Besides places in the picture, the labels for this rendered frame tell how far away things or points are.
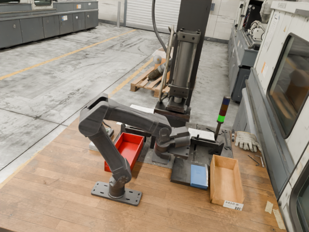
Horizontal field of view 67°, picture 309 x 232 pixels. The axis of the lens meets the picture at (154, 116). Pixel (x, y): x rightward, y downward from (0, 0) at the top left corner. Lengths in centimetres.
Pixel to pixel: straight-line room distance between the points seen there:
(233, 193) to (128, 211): 47
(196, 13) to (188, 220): 85
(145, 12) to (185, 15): 959
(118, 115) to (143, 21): 1005
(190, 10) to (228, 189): 80
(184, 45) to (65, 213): 81
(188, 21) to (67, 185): 87
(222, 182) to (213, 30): 937
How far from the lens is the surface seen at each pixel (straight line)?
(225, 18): 1026
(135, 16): 1083
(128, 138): 127
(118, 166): 87
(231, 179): 120
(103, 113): 72
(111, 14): 1130
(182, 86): 108
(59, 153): 123
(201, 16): 110
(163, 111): 113
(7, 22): 650
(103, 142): 81
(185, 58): 104
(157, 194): 103
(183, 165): 116
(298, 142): 137
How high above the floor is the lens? 166
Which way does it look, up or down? 29 degrees down
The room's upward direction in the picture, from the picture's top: 8 degrees clockwise
